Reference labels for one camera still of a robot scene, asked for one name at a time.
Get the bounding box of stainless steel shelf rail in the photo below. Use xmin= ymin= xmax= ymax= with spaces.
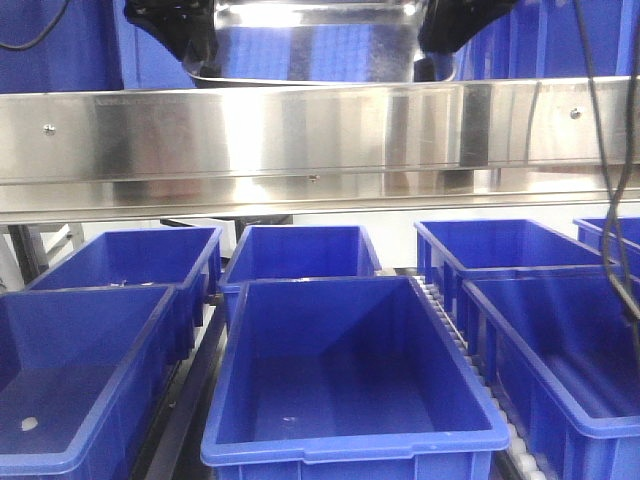
xmin=1 ymin=77 xmax=628 ymax=224

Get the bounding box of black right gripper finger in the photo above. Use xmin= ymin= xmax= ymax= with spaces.
xmin=418 ymin=0 xmax=517 ymax=53

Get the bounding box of metal roller track rail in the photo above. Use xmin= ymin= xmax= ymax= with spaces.
xmin=409 ymin=274 xmax=551 ymax=480

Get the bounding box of blue bin rear right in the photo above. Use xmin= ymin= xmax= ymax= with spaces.
xmin=415 ymin=219 xmax=605 ymax=313

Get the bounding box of blue bin front right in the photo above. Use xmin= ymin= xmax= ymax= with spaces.
xmin=458 ymin=276 xmax=639 ymax=479

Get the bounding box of blue bin front left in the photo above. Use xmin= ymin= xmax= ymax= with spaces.
xmin=1 ymin=286 xmax=175 ymax=479

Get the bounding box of black cable left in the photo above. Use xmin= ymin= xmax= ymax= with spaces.
xmin=0 ymin=0 xmax=71 ymax=51

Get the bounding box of blue crate upper right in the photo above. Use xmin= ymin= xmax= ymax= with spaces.
xmin=455 ymin=1 xmax=639 ymax=81

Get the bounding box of blue bin front centre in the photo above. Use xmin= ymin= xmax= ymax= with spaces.
xmin=200 ymin=277 xmax=510 ymax=479

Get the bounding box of metal table frame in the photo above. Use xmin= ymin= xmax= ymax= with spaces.
xmin=1 ymin=223 xmax=85 ymax=293

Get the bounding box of blue crate upper left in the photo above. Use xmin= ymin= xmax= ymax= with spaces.
xmin=1 ymin=1 xmax=123 ymax=94

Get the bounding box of blue bin rear centre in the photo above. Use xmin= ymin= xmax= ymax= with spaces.
xmin=219 ymin=225 xmax=381 ymax=324

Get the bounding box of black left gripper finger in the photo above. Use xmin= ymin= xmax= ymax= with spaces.
xmin=124 ymin=0 xmax=220 ymax=75

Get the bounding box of black hanging cable right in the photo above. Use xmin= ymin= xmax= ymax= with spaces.
xmin=572 ymin=0 xmax=640 ymax=351

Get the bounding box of silver metal tray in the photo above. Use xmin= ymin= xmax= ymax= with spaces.
xmin=183 ymin=1 xmax=456 ymax=87

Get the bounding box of blue bin rear left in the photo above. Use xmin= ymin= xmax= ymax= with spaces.
xmin=26 ymin=227 xmax=222 ymax=361

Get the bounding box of blue bin far right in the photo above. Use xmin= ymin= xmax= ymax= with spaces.
xmin=573 ymin=217 xmax=640 ymax=277

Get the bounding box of blue bin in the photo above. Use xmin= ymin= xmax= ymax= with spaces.
xmin=219 ymin=225 xmax=381 ymax=324
xmin=573 ymin=217 xmax=640 ymax=277
xmin=458 ymin=276 xmax=639 ymax=479
xmin=26 ymin=227 xmax=222 ymax=361
xmin=200 ymin=277 xmax=510 ymax=479
xmin=1 ymin=286 xmax=175 ymax=479
xmin=415 ymin=219 xmax=605 ymax=313

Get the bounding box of large blue crate centre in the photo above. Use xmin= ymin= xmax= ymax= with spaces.
xmin=110 ymin=0 xmax=516 ymax=92

